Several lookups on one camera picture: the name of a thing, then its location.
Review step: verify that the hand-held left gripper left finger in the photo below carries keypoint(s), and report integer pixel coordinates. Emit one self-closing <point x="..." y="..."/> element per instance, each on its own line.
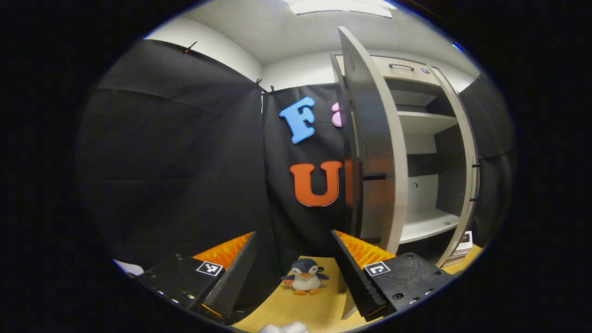
<point x="231" y="282"/>

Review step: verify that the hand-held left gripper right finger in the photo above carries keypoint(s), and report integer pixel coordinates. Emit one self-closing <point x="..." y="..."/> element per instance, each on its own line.
<point x="356" y="277"/>

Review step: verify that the white cabinet door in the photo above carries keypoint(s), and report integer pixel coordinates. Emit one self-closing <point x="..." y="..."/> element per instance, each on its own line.
<point x="374" y="129"/>
<point x="469" y="148"/>

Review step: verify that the white cabinet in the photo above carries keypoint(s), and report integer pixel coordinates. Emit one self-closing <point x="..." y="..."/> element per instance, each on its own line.
<point x="425" y="122"/>

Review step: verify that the white cabinet drawer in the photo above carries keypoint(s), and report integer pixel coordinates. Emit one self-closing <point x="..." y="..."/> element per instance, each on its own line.
<point x="370" y="64"/>

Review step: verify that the penguin plush toy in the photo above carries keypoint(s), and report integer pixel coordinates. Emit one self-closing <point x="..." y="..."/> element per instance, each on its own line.
<point x="305" y="277"/>

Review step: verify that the white cover book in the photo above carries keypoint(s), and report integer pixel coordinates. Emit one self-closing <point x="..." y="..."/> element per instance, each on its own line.
<point x="465" y="243"/>

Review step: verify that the black backdrop cloth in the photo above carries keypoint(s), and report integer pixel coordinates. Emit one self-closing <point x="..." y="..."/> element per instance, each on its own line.
<point x="162" y="162"/>

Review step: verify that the ceiling light panel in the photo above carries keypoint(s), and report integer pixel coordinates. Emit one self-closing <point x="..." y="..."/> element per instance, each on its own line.
<point x="337" y="7"/>

